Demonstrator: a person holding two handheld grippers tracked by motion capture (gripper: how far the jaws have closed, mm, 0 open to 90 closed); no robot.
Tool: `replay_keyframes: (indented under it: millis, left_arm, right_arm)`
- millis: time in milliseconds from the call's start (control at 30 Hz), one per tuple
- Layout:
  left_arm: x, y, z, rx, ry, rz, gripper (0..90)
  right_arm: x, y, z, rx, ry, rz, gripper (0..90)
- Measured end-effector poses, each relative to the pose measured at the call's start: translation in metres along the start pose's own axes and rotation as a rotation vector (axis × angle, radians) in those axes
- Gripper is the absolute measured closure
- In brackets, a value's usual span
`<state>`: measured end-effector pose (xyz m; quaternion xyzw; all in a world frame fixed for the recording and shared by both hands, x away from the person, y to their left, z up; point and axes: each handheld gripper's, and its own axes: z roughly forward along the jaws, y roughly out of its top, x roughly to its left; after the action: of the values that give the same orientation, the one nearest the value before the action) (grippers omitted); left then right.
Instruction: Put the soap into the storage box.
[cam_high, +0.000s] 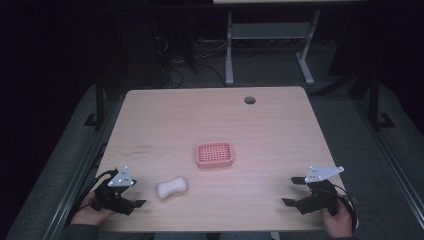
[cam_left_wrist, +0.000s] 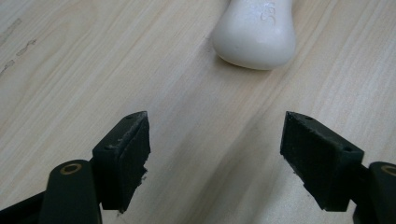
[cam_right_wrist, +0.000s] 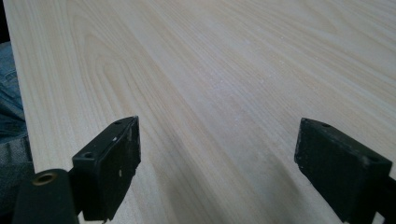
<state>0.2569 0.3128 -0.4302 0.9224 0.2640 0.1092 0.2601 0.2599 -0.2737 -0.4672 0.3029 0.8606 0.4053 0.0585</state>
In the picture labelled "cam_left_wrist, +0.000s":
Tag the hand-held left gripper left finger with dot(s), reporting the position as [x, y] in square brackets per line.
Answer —
[124, 161]

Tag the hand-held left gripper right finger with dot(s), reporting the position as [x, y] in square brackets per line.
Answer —
[320, 165]

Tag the white plastic bottle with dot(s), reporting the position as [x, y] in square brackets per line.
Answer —
[254, 35]

